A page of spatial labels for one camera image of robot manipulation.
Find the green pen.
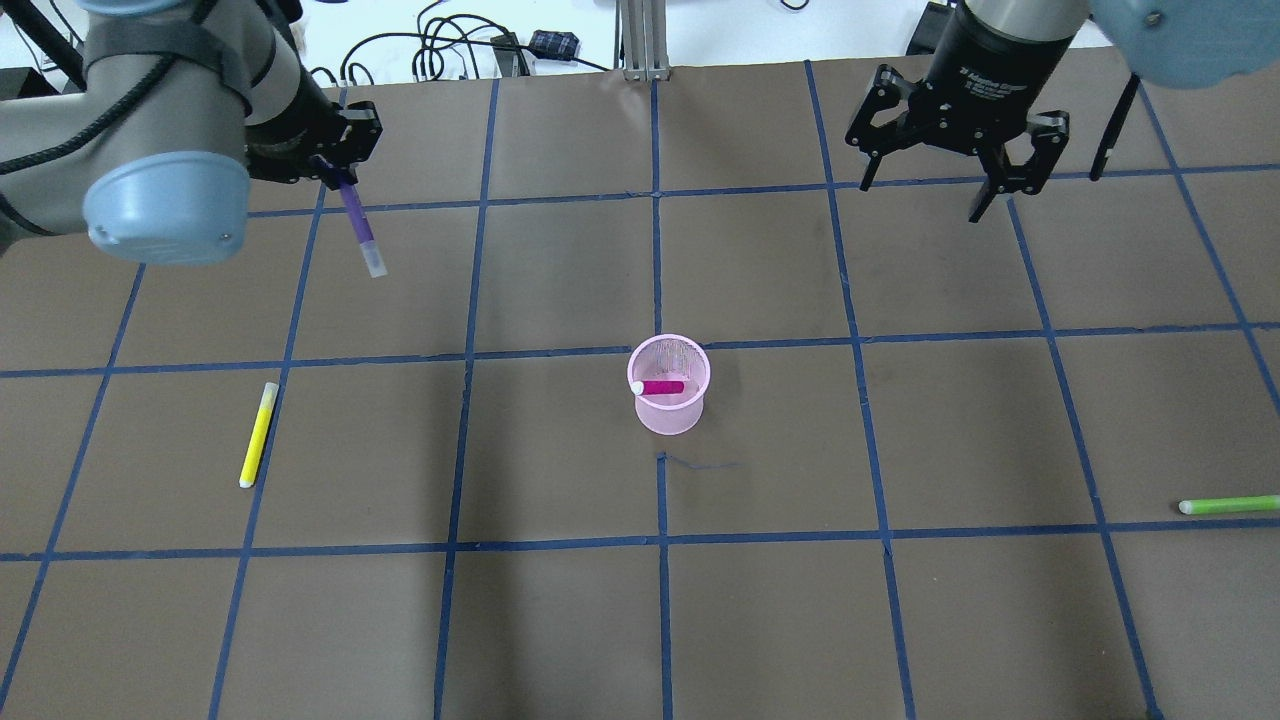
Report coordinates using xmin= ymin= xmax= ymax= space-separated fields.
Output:
xmin=1176 ymin=495 xmax=1280 ymax=518

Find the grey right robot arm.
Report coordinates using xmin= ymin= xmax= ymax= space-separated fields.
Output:
xmin=844 ymin=1 xmax=1279 ymax=223

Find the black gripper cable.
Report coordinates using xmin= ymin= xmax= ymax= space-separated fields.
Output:
xmin=1088 ymin=72 xmax=1140 ymax=183

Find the purple pen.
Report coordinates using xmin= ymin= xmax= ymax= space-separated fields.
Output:
xmin=337 ymin=169 xmax=388 ymax=278

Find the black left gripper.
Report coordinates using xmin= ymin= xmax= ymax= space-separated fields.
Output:
xmin=246 ymin=88 xmax=383 ymax=186

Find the aluminium frame post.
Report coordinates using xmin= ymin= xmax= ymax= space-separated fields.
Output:
xmin=614 ymin=1 xmax=671 ymax=82

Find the yellow pen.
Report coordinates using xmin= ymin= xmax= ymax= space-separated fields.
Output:
xmin=238 ymin=382 xmax=280 ymax=489

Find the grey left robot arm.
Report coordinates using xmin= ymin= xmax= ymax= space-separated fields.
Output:
xmin=1 ymin=1 xmax=383 ymax=266

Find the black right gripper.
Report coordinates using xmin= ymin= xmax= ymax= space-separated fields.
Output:
xmin=845 ymin=10 xmax=1076 ymax=223

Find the pink mesh cup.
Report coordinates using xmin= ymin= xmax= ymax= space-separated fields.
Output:
xmin=626 ymin=334 xmax=712 ymax=436

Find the pink pen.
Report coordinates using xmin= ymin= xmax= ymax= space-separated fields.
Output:
xmin=628 ymin=379 xmax=686 ymax=397

